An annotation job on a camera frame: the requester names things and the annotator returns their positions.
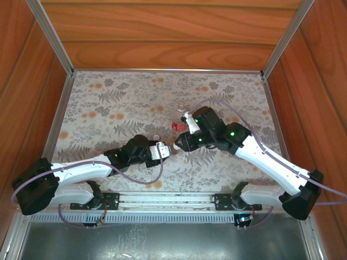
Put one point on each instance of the small black circuit board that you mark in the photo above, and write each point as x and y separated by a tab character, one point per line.
242	220
90	224

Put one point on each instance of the floral patterned tablecloth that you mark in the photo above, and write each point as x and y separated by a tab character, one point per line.
135	94

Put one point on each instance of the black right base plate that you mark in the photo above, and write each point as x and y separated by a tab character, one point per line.
222	201

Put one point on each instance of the small red-tipped clear object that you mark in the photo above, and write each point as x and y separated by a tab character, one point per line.
177	126

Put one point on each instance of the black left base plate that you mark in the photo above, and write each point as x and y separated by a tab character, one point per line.
111	201

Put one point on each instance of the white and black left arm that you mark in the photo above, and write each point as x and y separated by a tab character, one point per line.
81	170

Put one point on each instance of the grey metal sheet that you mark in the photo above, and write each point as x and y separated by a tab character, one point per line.
162	241

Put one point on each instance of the white plastic bottle cap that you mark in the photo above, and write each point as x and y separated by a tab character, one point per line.
175	147
156	137

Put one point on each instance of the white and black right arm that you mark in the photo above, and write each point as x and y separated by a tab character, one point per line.
271	162

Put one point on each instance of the aluminium mounting rail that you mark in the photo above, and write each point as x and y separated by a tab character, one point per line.
162	201

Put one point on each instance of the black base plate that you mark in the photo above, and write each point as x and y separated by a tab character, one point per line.
222	201
111	201

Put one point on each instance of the aluminium frame bar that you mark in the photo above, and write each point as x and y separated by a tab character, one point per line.
48	35
61	113
287	35
13	238
273	108
311	238
162	70

